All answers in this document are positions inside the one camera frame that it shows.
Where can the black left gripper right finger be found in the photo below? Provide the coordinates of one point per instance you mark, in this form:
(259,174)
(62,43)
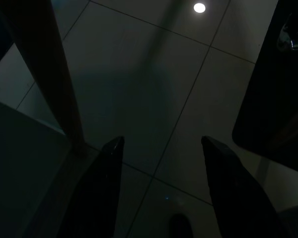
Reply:
(233,193)

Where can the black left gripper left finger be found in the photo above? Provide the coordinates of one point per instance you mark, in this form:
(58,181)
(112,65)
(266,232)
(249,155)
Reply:
(99,188)

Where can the wooden table leg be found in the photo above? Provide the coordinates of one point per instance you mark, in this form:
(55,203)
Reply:
(52,74)

